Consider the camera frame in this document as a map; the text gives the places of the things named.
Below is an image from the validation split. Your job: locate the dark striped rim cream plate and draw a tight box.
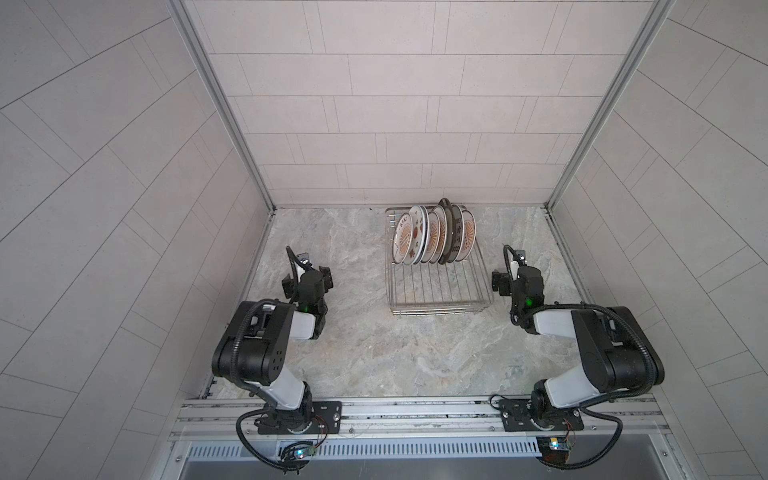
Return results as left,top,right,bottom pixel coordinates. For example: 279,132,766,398
438,198,464,265

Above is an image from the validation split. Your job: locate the white blue-rim watermelon plate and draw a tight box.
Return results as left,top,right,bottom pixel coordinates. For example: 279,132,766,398
403,205,428,265

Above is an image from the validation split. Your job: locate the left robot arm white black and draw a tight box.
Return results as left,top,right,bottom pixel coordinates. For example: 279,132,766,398
211,266,333,434

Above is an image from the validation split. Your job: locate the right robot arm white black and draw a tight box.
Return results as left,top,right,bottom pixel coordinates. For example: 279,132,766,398
491,266,665,430

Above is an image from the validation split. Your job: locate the white plate orange rear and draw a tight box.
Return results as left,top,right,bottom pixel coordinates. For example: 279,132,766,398
456,206,476,262

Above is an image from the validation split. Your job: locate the white plate orange sunburst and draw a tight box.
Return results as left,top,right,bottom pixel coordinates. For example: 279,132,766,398
392,212,413,264

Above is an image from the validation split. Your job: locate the white plate red pattern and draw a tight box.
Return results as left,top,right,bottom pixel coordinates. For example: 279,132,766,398
421,208,442,263

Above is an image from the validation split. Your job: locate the white plate red text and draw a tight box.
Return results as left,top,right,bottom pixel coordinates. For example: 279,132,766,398
431,205,448,263

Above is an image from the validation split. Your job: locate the right circuit board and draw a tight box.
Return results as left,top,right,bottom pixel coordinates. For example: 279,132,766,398
536,437,573,465

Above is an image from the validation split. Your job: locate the circuit board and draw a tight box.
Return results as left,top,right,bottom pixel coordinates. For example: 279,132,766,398
280,441,317,463
536,437,573,465

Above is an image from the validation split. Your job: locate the left circuit board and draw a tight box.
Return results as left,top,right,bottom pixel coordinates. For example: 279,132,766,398
280,441,317,463

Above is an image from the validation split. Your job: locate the steel wire dish rack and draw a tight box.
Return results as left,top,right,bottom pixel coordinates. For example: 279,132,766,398
384,207,492,316

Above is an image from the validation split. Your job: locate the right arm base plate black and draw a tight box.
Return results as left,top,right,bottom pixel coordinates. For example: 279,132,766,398
489,395,584,432

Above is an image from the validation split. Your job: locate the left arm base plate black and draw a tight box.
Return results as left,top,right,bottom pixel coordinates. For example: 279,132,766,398
255,401,343,435

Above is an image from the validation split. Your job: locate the aluminium mounting rail frame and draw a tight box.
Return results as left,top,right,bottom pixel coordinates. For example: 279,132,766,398
170,395,678,463

